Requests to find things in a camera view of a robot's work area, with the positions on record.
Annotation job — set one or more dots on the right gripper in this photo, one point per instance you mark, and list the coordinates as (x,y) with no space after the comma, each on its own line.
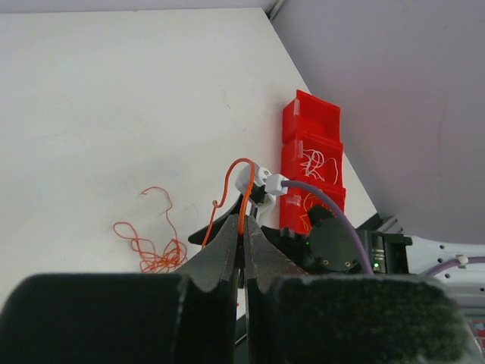
(325,249)

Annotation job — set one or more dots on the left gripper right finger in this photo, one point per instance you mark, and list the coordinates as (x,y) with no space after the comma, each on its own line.
(264,269)

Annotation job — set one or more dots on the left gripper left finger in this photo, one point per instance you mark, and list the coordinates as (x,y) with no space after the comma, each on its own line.
(206,318)

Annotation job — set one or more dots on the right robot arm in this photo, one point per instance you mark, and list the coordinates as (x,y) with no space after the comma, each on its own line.
(459,266)

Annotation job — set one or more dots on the red plastic compartment bin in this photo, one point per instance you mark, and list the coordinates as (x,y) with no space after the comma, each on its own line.
(312,151)

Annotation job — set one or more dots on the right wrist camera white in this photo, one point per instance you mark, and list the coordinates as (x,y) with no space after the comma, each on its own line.
(266,188)

